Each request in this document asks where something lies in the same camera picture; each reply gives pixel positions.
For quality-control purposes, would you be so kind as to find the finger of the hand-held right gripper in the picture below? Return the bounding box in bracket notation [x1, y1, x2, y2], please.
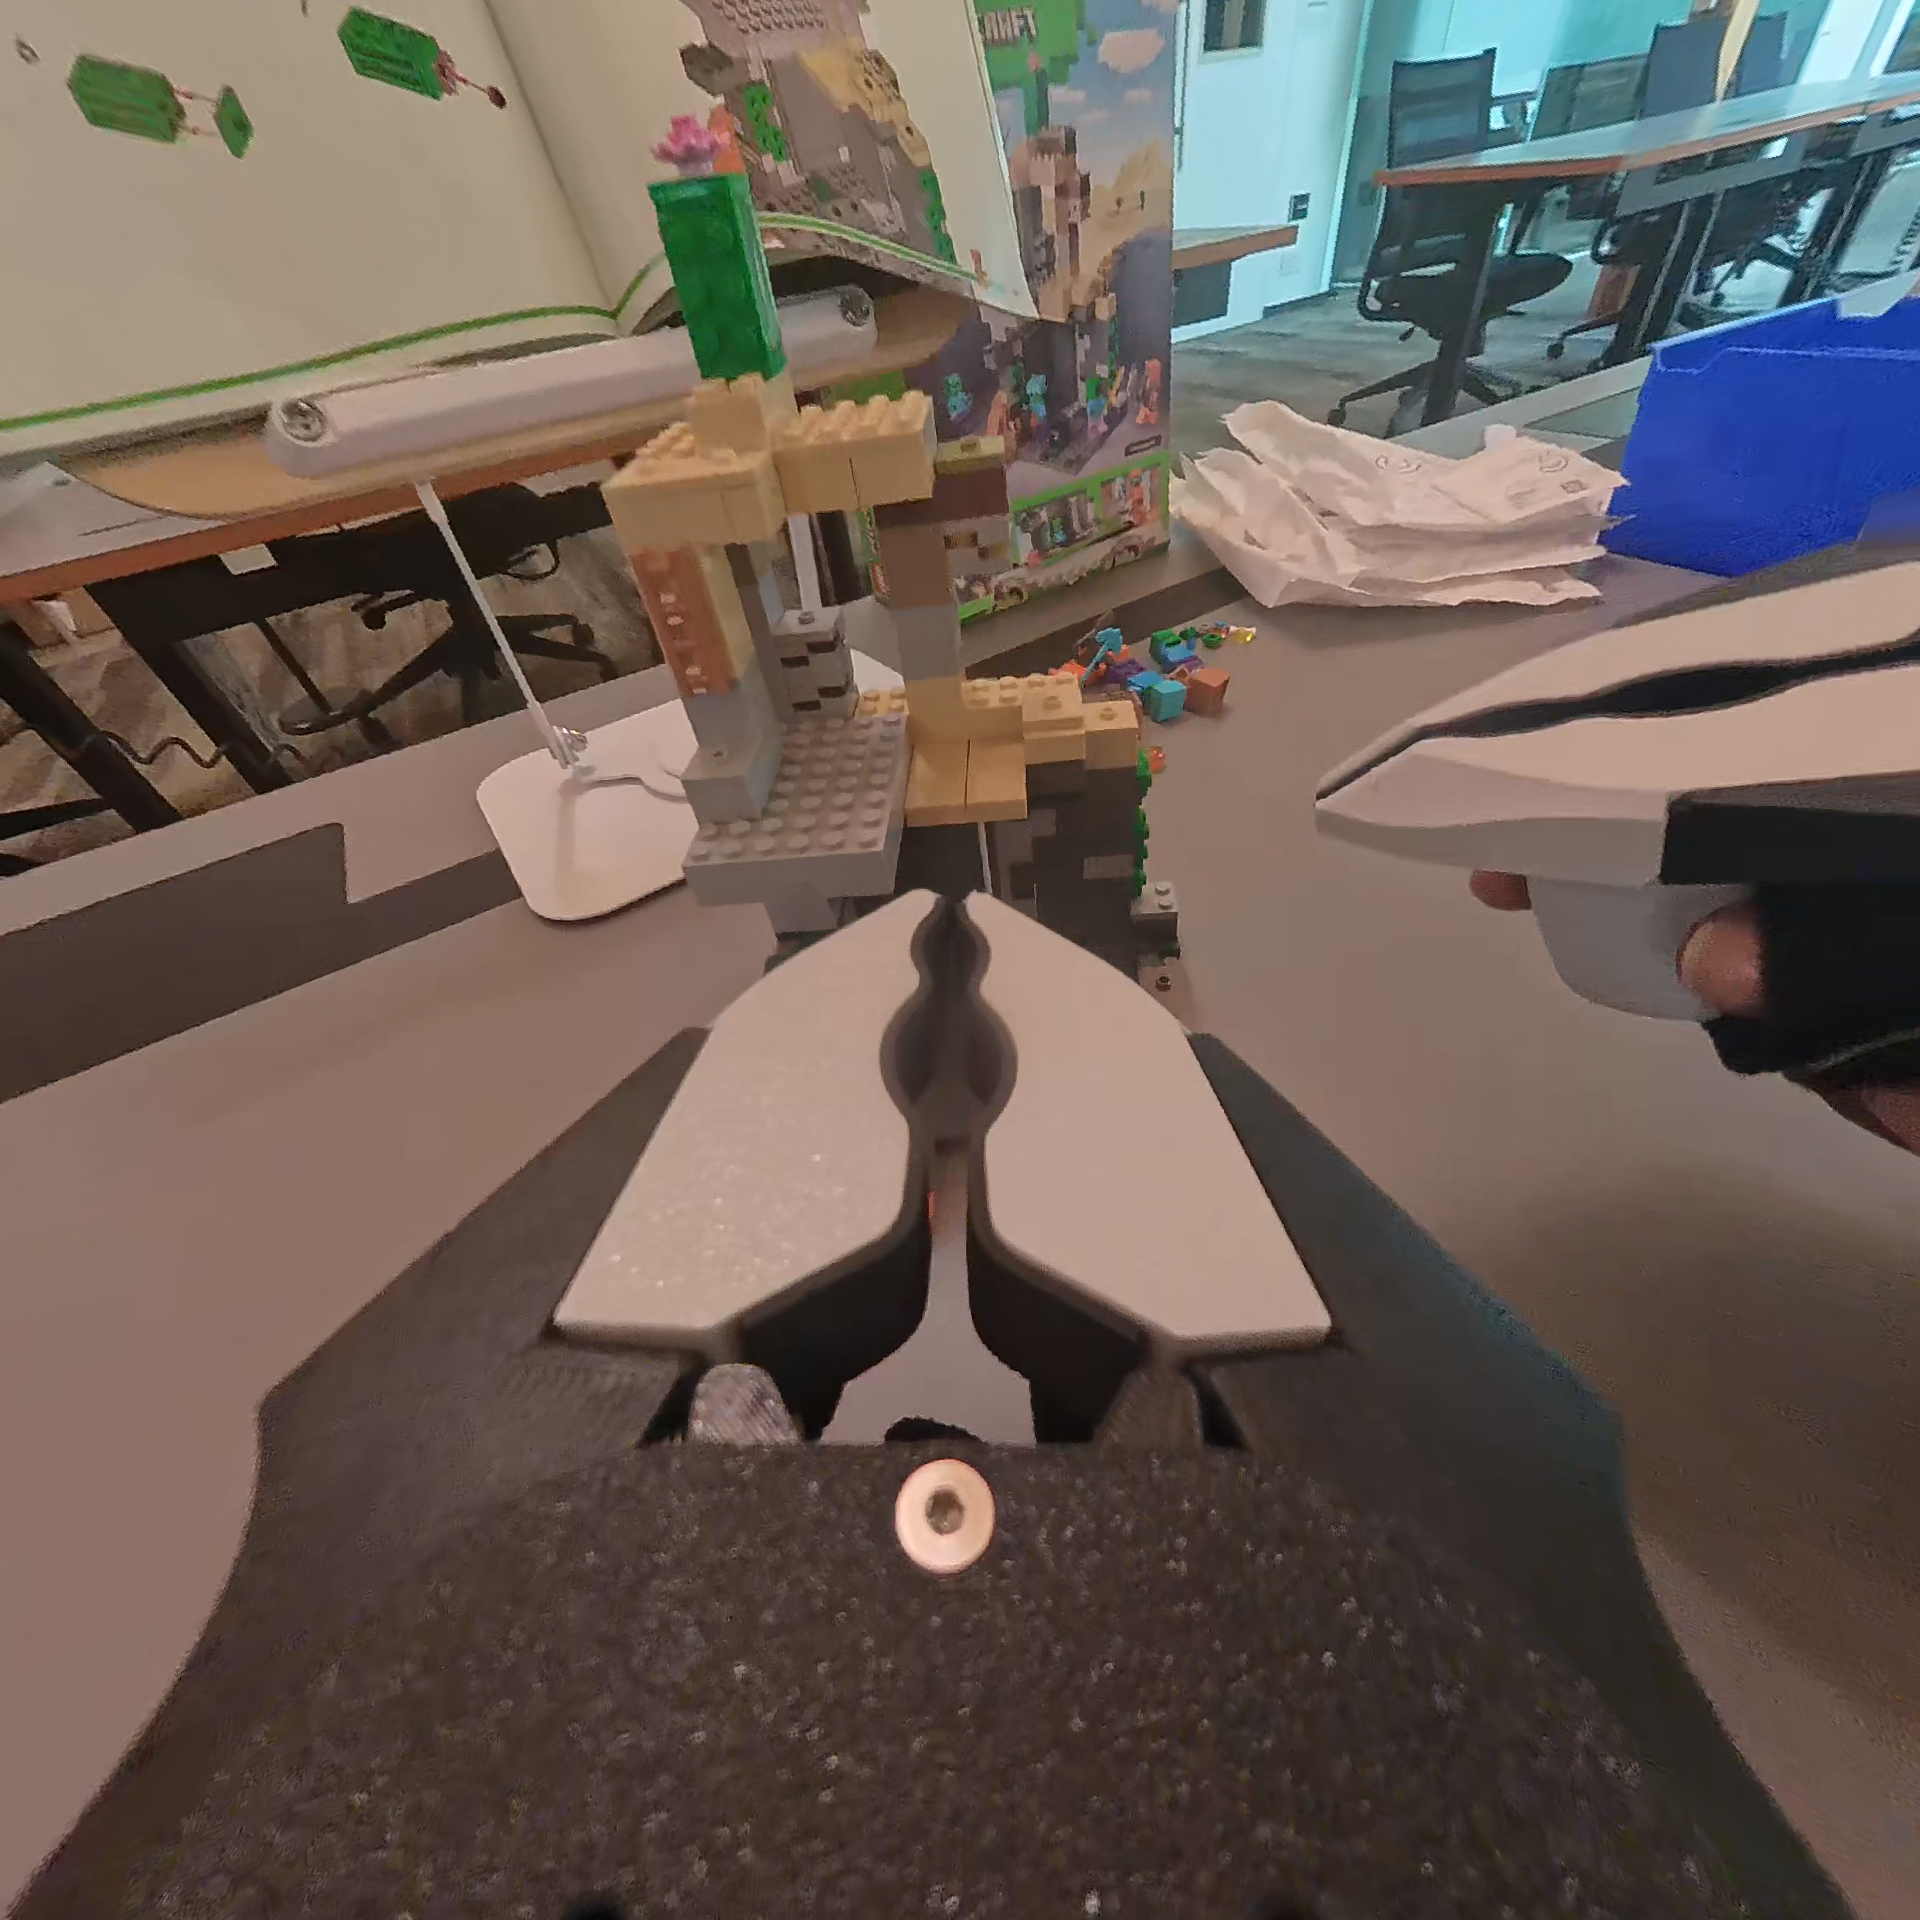
[1312, 671, 1920, 889]
[1324, 586, 1920, 785]

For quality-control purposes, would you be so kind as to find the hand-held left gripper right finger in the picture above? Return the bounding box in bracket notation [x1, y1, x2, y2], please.
[960, 891, 1337, 1362]

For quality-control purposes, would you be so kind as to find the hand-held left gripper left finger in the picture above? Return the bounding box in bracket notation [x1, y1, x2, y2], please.
[551, 891, 954, 1359]

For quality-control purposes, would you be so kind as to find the toy brick tower model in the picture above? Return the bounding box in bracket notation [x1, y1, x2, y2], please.
[596, 115, 1192, 995]

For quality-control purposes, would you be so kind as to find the brick instruction booklet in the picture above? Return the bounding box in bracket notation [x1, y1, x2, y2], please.
[0, 0, 1041, 461]

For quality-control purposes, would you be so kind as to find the grey desk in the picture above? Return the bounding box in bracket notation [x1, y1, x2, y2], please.
[0, 353, 1920, 1920]

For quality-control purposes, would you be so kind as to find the brown edged office desk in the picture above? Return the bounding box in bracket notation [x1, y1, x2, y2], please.
[0, 458, 692, 881]
[1170, 221, 1303, 343]

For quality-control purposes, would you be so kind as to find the person's right hand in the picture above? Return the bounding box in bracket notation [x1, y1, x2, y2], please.
[1467, 866, 1920, 1161]

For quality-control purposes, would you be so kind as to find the blue storage bin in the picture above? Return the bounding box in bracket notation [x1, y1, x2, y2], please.
[1593, 289, 1920, 583]

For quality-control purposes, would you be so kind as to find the pile of white paper bags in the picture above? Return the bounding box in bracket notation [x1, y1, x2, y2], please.
[1168, 401, 1633, 613]

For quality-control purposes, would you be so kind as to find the pile of small loose bricks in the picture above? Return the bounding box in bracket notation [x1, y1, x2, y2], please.
[1055, 613, 1264, 730]

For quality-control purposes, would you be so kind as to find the white book stand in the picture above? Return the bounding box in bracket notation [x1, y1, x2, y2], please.
[64, 275, 982, 923]

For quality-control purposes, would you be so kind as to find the black office chair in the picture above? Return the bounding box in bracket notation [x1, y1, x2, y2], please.
[267, 482, 619, 741]
[1527, 12, 1807, 366]
[1324, 45, 1579, 442]

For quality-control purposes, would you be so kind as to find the long brown edged table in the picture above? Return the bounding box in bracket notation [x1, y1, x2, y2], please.
[1370, 71, 1920, 426]

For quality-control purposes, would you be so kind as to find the toy brick set box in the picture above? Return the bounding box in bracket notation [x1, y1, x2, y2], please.
[836, 0, 1177, 620]

